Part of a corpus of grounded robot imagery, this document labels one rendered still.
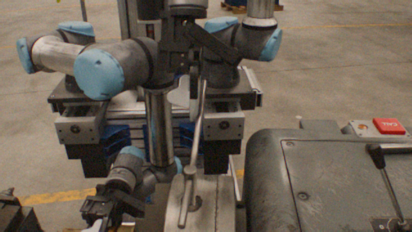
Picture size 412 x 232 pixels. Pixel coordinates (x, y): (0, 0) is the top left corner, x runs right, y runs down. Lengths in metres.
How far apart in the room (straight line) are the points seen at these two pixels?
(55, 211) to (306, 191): 2.07
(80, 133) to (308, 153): 0.75
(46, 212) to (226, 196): 2.01
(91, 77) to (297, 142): 0.48
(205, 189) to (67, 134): 0.66
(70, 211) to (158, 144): 1.58
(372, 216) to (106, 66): 0.59
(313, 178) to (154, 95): 0.46
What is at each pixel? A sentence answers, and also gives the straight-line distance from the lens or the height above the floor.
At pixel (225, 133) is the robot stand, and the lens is 1.13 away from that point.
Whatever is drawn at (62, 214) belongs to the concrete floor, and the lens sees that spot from 2.47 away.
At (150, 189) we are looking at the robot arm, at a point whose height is 0.99.
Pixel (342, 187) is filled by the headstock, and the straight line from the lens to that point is 0.67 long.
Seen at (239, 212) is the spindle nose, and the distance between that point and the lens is 0.68.
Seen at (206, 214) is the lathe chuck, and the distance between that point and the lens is 0.60.
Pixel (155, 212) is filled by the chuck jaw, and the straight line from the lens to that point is 0.73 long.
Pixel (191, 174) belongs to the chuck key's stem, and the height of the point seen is 1.32.
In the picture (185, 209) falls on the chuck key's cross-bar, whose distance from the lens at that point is 0.52.
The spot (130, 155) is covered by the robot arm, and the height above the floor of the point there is 1.12.
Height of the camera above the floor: 1.67
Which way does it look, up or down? 30 degrees down
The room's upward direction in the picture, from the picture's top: straight up
